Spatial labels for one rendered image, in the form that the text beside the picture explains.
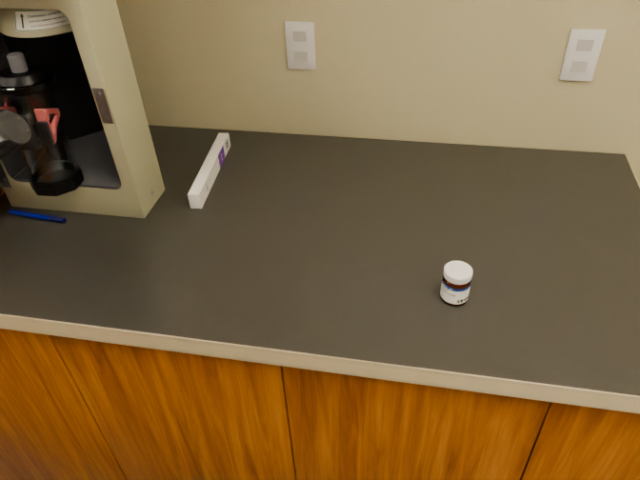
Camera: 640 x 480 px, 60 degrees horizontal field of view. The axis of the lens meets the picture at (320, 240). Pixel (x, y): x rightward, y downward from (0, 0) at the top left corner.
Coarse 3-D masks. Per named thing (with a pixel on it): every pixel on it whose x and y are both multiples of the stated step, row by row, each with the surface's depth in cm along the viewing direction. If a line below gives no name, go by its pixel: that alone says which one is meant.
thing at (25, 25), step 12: (0, 12) 99; (12, 12) 96; (24, 12) 96; (36, 12) 96; (48, 12) 96; (60, 12) 97; (0, 24) 99; (12, 24) 97; (24, 24) 96; (36, 24) 96; (48, 24) 97; (60, 24) 98; (12, 36) 98; (24, 36) 97; (36, 36) 97
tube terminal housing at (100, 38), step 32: (0, 0) 92; (32, 0) 91; (64, 0) 90; (96, 0) 94; (96, 32) 95; (96, 64) 96; (128, 64) 106; (128, 96) 107; (128, 128) 108; (0, 160) 115; (128, 160) 109; (32, 192) 119; (96, 192) 116; (128, 192) 114; (160, 192) 124
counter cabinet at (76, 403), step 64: (0, 384) 120; (64, 384) 115; (128, 384) 110; (192, 384) 106; (256, 384) 102; (320, 384) 98; (384, 384) 95; (0, 448) 142; (64, 448) 135; (128, 448) 128; (192, 448) 122; (256, 448) 117; (320, 448) 112; (384, 448) 108; (448, 448) 103; (512, 448) 100; (576, 448) 96
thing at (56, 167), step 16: (48, 80) 101; (0, 96) 101; (16, 96) 99; (32, 96) 100; (48, 96) 102; (16, 112) 101; (32, 112) 101; (64, 128) 108; (64, 144) 109; (32, 160) 107; (48, 160) 107; (64, 160) 109; (32, 176) 110; (48, 176) 109; (64, 176) 111
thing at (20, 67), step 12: (12, 60) 98; (24, 60) 100; (0, 72) 100; (12, 72) 100; (24, 72) 100; (36, 72) 100; (48, 72) 103; (0, 84) 99; (12, 84) 98; (24, 84) 98
